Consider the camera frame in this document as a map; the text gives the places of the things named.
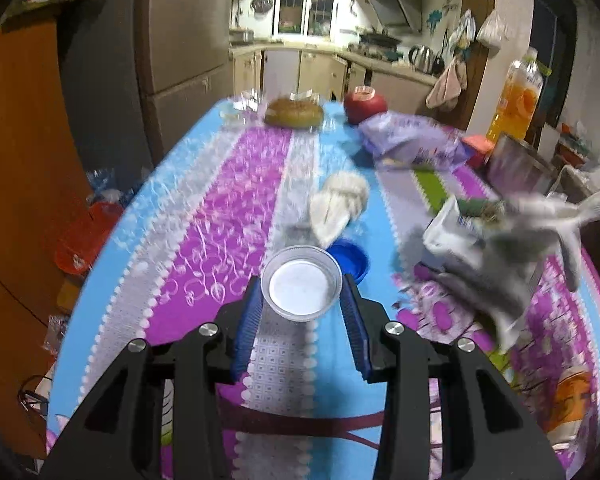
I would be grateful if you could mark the metal pot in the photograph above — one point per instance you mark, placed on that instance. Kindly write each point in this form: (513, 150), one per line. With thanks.
(517, 167)

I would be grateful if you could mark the grey white plastic bag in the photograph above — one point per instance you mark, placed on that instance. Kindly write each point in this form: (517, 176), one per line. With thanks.
(460, 260)

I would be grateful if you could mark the stacked red green bowls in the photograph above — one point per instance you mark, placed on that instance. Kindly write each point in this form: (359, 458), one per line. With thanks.
(575, 147)

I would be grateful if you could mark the clear plastic container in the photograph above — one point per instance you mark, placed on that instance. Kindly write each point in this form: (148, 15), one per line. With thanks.
(245, 102)

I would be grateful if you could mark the pink hanging cloth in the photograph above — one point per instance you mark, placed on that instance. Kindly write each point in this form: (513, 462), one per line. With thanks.
(447, 87)

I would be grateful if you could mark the patterned hanging bag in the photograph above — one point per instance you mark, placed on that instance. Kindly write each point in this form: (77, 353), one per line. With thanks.
(462, 30)

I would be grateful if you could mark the red apple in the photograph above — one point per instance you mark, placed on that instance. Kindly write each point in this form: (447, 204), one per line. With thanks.
(362, 107)

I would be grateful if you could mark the grey refrigerator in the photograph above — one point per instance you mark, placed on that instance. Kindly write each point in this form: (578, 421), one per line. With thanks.
(180, 35)

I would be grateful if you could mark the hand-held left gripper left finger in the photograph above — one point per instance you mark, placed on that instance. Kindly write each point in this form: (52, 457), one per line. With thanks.
(247, 325)

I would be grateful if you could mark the orange white snack packet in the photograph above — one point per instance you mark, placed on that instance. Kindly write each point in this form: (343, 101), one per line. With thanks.
(572, 400)

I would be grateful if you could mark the steel electric kettle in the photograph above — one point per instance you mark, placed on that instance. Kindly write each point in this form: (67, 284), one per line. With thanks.
(422, 59)

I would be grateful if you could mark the gas stove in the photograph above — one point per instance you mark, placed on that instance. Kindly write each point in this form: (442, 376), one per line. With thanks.
(375, 51)

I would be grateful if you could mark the blue plastic lid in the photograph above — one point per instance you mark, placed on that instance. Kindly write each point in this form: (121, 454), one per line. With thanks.
(352, 257)

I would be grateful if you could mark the orange juice bottle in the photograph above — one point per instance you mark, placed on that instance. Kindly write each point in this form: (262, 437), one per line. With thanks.
(517, 100)

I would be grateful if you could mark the round hanging strainer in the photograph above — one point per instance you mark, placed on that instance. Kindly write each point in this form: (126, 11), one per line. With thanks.
(261, 3)

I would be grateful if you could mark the small red box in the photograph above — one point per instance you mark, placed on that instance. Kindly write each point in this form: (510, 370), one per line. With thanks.
(477, 146)

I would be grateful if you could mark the dark room window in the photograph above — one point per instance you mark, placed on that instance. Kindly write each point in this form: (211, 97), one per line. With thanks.
(555, 50)

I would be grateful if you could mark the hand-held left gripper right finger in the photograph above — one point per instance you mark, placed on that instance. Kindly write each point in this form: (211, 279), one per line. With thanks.
(355, 330)

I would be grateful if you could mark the orange wooden cabinet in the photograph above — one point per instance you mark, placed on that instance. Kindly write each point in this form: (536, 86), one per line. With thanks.
(25, 160)

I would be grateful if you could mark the white hanging plastic bag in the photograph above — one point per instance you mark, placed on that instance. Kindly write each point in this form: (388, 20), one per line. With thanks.
(491, 30)

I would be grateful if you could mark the blue plastic bag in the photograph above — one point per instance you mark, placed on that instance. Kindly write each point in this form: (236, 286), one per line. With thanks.
(102, 182)

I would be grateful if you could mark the purple snack packet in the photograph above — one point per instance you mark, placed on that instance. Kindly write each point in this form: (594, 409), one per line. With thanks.
(410, 140)

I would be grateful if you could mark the crumpled white tissue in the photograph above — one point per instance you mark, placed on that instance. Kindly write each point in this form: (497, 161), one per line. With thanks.
(337, 205)

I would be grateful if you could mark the metal cooker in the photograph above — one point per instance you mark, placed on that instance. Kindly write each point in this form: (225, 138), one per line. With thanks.
(241, 35)

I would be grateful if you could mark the black wok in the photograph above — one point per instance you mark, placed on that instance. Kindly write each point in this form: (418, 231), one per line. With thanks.
(380, 38)

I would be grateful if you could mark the round bread bun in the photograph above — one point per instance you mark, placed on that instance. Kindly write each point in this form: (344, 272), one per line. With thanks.
(294, 112)

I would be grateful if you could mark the blue flower wall sticker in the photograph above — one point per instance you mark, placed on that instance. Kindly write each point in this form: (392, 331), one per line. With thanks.
(436, 17)

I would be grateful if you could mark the clear plastic lid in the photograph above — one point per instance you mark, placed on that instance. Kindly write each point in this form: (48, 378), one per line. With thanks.
(300, 285)

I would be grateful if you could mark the cream kitchen base cabinets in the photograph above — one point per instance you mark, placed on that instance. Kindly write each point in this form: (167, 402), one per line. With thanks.
(280, 70)

